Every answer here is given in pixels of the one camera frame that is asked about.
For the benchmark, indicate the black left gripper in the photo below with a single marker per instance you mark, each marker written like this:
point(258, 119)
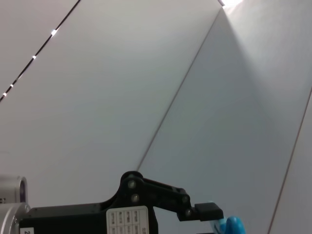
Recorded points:
point(73, 219)

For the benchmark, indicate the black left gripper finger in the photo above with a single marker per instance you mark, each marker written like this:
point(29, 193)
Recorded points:
point(207, 212)

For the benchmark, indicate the blue scissors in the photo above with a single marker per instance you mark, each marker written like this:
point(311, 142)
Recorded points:
point(234, 225)

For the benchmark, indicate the metal wall trim strip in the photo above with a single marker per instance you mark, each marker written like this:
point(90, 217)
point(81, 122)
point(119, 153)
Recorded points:
point(54, 32)

